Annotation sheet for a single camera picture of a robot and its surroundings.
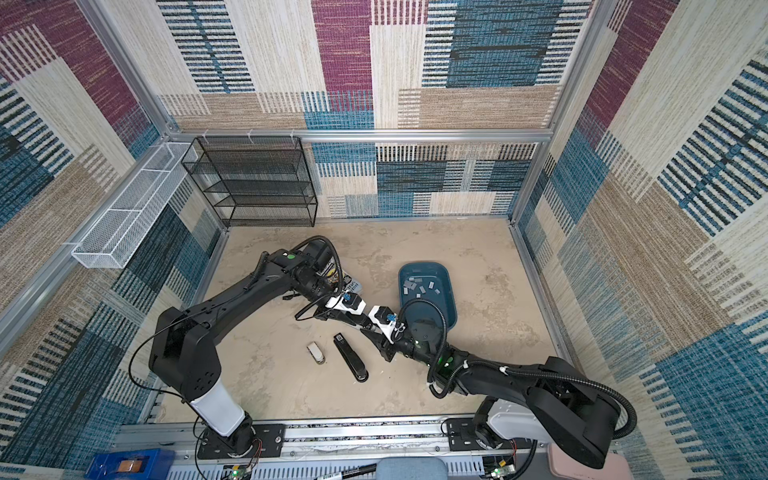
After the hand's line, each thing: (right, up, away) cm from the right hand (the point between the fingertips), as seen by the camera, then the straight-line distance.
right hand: (367, 327), depth 78 cm
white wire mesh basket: (-59, +22, -8) cm, 63 cm away
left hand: (-3, +5, +1) cm, 6 cm away
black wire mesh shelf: (-43, +45, +32) cm, 70 cm away
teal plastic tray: (+19, +13, +26) cm, 35 cm away
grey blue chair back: (+10, -28, -11) cm, 32 cm away
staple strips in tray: (+13, +8, +23) cm, 28 cm away
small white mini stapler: (-15, -9, +6) cm, 18 cm away
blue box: (-50, -27, -12) cm, 58 cm away
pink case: (+45, -29, -10) cm, 54 cm away
